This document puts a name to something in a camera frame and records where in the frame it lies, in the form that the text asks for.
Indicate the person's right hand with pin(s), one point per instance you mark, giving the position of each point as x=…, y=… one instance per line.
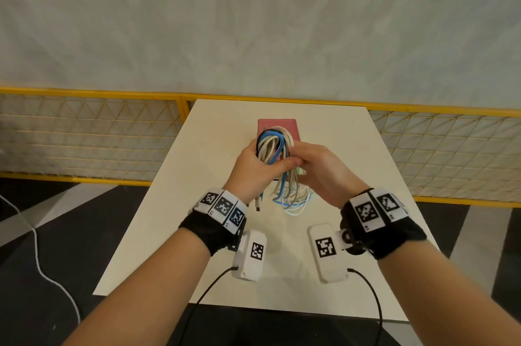
x=325, y=174

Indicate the person's left hand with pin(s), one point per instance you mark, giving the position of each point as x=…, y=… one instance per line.
x=252, y=174

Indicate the pink green drawer box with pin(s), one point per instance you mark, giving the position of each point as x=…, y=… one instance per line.
x=293, y=125

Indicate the person's left forearm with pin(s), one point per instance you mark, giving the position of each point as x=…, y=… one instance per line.
x=138, y=297

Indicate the person's right forearm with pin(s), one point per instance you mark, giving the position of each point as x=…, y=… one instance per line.
x=460, y=301

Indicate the white wrist camera with marker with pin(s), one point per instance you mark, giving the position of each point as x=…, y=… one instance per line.
x=329, y=264
x=250, y=264

